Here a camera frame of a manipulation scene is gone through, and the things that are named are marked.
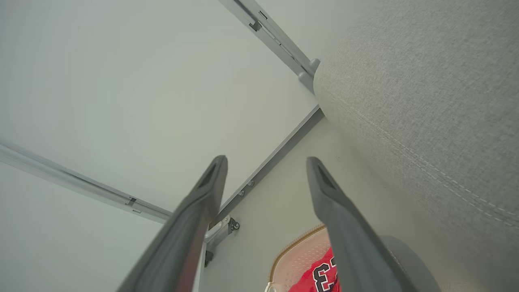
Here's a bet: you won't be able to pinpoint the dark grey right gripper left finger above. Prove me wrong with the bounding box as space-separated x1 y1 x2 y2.
117 155 228 292

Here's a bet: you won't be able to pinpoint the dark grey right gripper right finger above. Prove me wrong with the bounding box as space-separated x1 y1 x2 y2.
306 157 418 292

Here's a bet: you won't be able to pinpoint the red shorts with white stripes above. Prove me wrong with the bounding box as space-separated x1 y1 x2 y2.
289 247 340 292

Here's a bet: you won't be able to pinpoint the light grey fabric sofa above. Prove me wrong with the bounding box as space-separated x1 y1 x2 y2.
313 0 519 292

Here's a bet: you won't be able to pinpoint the cream laundry basket brown rim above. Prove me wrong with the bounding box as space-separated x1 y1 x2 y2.
266 224 341 292

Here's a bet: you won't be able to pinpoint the white partition panel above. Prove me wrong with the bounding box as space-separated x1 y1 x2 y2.
0 0 319 211
0 162 163 292
255 0 365 61

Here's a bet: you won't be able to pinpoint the silver partition foot bracket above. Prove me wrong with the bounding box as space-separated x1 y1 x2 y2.
205 215 232 253

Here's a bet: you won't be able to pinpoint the grey partition bottom rail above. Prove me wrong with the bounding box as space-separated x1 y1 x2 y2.
209 106 325 230

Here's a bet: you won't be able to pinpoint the grey metal partition post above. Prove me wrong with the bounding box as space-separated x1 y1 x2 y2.
219 0 321 93
0 140 173 224

